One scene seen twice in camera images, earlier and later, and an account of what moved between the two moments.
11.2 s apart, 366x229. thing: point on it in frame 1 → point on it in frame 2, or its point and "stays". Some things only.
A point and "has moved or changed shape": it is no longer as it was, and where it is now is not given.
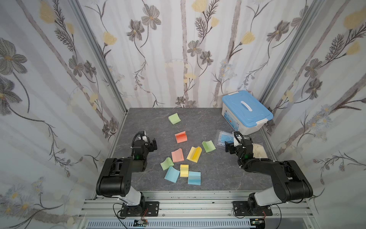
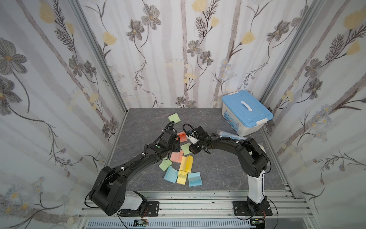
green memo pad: [167, 163] stays
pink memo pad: [177, 155] stays
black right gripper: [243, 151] → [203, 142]
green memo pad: [174, 119] stays
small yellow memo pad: [184, 170] → [182, 177]
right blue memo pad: [194, 178] stays
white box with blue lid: [243, 112] stays
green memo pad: [208, 146] has moved or changed shape
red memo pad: [181, 137] stays
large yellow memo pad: [194, 154] has moved or changed shape
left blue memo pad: [172, 174] stays
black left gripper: [149, 145] → [177, 146]
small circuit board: [140, 223] stays
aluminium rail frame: [192, 210] stays
